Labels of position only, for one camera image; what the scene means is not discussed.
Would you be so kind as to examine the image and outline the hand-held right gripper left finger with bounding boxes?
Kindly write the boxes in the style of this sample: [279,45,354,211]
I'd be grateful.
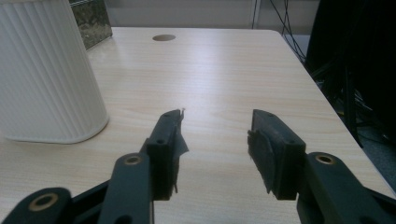
[139,108,190,202]

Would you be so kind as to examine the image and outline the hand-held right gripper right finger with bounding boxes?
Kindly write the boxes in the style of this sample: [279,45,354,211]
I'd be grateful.
[247,108,307,201]

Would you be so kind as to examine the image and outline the black stand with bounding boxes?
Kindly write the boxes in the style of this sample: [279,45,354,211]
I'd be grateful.
[306,0,396,148]

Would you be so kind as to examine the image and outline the white pleated lampshade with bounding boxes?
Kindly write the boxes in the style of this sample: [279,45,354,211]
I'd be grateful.
[0,0,110,145]

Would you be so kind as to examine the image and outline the glass tank with gravel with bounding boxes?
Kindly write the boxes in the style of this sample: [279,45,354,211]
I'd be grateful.
[68,0,113,50]

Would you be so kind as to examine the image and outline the black cables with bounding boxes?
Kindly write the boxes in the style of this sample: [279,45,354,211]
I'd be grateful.
[251,0,307,63]

